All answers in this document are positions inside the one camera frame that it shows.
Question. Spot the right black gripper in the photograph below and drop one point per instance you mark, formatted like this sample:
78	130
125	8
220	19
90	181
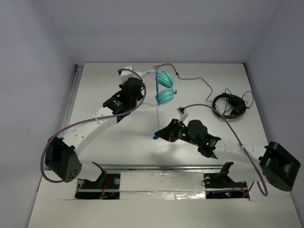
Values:
169	133

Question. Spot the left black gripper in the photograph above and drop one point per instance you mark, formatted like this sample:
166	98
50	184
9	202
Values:
134	83

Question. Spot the teal cat-ear headphones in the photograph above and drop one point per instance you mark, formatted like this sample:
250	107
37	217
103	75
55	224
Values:
159	85

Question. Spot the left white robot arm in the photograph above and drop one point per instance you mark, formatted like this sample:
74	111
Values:
62	154

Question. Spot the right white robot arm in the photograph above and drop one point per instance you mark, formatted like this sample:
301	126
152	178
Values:
272	163

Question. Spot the black headset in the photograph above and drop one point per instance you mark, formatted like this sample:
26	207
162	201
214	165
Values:
236	103

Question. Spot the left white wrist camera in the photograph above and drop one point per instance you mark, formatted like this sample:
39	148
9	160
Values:
125	75

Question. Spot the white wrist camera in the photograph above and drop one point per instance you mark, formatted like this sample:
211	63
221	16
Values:
183	114
125	75

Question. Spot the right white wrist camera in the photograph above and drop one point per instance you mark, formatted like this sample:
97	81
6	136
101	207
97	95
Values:
183	114

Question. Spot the aluminium rail frame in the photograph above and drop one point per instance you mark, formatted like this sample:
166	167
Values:
128	145

